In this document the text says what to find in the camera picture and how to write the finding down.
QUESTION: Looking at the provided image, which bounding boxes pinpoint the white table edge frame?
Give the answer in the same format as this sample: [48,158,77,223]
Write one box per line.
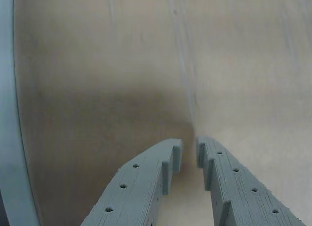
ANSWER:
[0,0,41,226]

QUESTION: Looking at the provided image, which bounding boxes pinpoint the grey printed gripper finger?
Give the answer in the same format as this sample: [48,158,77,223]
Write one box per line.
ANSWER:
[196,135,308,226]
[80,138,183,226]

